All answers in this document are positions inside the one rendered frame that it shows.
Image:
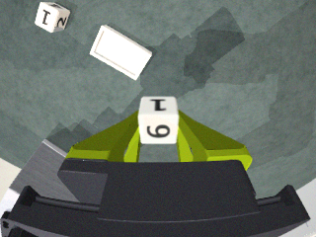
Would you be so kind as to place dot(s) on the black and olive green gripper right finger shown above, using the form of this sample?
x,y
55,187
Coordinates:
x,y
207,144

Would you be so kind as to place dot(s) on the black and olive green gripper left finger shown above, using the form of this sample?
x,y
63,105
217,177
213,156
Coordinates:
x,y
111,143

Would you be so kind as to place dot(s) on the beige open-top tray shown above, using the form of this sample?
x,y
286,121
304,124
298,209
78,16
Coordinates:
x,y
120,52

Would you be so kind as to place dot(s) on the white number cube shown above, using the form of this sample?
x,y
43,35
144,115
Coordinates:
x,y
158,119
52,17

